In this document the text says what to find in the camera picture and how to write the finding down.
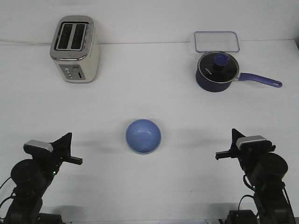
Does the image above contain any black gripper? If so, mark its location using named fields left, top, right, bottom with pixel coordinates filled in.
left=30, top=133, right=83, bottom=177
left=215, top=128, right=276, bottom=173

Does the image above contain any blue bowl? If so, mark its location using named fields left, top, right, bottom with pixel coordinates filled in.
left=125, top=119, right=162, bottom=154

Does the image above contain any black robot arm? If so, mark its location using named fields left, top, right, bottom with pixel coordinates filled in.
left=215, top=128, right=296, bottom=224
left=0, top=133, right=83, bottom=224

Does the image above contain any dark blue saucepan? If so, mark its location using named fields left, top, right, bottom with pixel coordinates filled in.
left=195, top=51, right=283, bottom=93

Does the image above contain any glass pot lid blue knob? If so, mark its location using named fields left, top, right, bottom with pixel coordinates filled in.
left=198, top=51, right=239, bottom=83

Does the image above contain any silver two-slot toaster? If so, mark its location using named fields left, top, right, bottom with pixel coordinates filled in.
left=50, top=15, right=100, bottom=84

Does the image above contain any clear container lid blue rim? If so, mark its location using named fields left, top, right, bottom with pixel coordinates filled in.
left=194, top=31, right=240, bottom=53

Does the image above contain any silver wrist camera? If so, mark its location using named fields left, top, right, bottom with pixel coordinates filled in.
left=23, top=140, right=53, bottom=153
left=236, top=135, right=267, bottom=150

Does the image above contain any white toaster power cord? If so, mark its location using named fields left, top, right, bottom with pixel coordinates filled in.
left=0, top=38, right=53, bottom=46

